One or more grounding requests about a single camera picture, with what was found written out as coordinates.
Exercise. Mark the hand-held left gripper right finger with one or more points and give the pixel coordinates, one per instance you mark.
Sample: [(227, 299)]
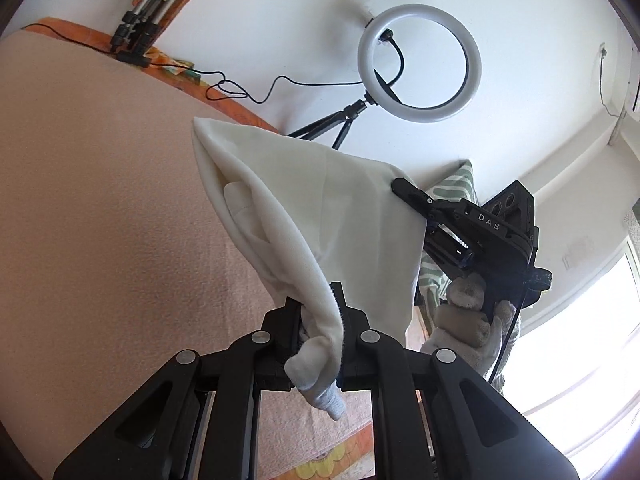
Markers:
[(350, 325)]

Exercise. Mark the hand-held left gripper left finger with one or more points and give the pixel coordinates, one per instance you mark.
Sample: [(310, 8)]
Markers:
[(285, 325)]

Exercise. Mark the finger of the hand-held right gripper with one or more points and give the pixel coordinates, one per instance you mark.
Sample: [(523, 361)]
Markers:
[(415, 195), (447, 255)]

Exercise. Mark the white t-shirt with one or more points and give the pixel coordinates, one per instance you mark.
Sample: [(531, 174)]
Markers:
[(310, 200)]

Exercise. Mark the person's right hand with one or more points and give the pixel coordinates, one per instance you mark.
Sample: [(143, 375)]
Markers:
[(460, 330)]

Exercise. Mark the green striped white cushion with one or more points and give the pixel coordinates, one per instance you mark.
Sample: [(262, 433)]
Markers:
[(457, 182)]

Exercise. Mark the orange floral sheet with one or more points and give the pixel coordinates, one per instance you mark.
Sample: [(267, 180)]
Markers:
[(325, 470)]

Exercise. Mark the white window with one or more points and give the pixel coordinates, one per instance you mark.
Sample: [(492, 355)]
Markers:
[(600, 360)]

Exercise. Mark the beige blanket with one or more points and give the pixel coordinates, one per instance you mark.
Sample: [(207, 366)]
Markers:
[(100, 210)]

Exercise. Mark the silver and black tripod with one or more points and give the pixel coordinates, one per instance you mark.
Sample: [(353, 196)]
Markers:
[(131, 35)]

